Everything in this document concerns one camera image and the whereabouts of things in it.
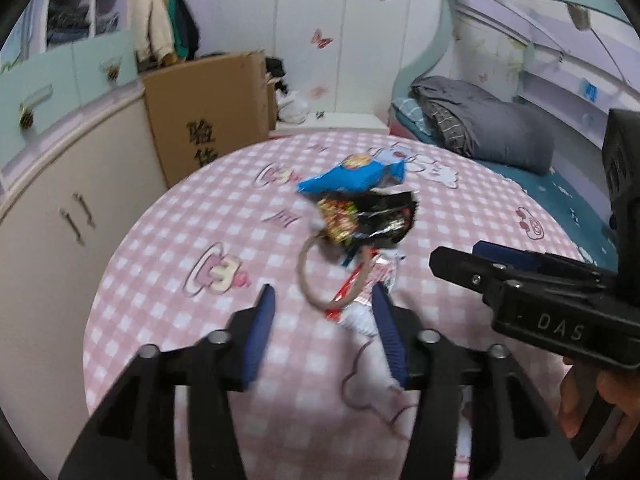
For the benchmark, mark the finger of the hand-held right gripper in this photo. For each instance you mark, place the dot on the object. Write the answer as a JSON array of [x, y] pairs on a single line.
[[460, 267], [520, 255]]

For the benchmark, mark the teal bunk bed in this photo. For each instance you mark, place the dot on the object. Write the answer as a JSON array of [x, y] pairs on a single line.
[[425, 50]]

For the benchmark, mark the white flat box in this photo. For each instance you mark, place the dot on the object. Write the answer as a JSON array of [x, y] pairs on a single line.
[[350, 122]]

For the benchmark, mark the small brown pouch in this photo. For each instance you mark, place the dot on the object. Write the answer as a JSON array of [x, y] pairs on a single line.
[[580, 16]]

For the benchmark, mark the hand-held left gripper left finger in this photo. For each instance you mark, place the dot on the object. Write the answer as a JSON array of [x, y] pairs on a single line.
[[257, 340]]

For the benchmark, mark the cream jacket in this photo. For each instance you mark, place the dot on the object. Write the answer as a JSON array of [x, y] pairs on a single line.
[[152, 20]]

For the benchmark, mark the black snack packet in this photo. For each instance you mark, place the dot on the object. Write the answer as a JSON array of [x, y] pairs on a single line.
[[380, 215]]

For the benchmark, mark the person's right hand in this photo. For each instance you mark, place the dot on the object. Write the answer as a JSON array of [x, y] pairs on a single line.
[[600, 385]]

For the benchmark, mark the grey blanket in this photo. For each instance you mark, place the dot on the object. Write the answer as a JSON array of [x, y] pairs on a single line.
[[500, 130]]

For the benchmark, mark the long white low cabinet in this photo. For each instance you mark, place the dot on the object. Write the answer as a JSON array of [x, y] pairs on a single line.
[[50, 260]]

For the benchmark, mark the white wardrobe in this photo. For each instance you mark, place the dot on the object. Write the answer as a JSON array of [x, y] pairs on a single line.
[[250, 10]]

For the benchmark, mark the brown cardboard box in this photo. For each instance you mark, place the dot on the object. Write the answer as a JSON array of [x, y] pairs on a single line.
[[200, 100]]

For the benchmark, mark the dark green jacket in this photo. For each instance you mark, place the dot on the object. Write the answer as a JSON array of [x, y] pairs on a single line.
[[182, 25]]

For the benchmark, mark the grey plaid cloth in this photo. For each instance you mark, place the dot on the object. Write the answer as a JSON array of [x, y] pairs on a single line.
[[450, 122]]

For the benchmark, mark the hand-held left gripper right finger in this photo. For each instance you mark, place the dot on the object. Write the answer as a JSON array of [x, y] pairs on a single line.
[[390, 340]]

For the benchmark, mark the teal bed sheet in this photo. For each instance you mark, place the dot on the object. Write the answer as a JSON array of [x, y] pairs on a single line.
[[560, 200]]

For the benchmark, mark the round table pink checkered tablecloth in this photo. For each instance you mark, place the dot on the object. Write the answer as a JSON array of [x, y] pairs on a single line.
[[200, 220]]

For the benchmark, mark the folded jeans pile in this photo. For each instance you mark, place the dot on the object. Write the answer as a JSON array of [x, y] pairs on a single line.
[[67, 22]]

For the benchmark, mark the pinecone ornament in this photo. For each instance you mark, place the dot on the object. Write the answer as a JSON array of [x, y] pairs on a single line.
[[113, 73], [27, 120]]

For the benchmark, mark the blue snack packet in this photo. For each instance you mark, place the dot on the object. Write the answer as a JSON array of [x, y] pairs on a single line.
[[350, 177]]

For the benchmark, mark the black bag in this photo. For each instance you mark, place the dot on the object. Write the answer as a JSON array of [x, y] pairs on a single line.
[[275, 75]]

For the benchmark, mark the crumpled white plastic bag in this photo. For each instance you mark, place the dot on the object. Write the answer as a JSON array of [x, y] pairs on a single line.
[[292, 107]]

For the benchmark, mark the teal drawer unit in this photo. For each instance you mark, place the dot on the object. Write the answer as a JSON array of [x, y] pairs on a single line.
[[55, 80]]

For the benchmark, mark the red and white wrapper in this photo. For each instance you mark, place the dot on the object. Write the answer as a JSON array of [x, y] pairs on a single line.
[[360, 317]]

